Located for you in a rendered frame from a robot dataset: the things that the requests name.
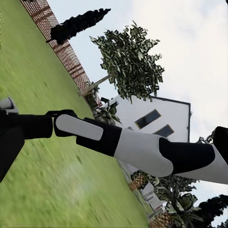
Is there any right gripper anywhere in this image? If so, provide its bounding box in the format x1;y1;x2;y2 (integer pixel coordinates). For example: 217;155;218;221
0;111;36;139

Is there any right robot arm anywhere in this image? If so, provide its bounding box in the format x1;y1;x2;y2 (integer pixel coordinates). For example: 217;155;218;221
0;96;228;185

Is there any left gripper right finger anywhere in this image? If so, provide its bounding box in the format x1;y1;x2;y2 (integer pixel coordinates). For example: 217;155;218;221
211;126;228;165

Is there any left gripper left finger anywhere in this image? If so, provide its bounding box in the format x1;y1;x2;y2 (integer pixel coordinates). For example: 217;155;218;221
0;126;25;184

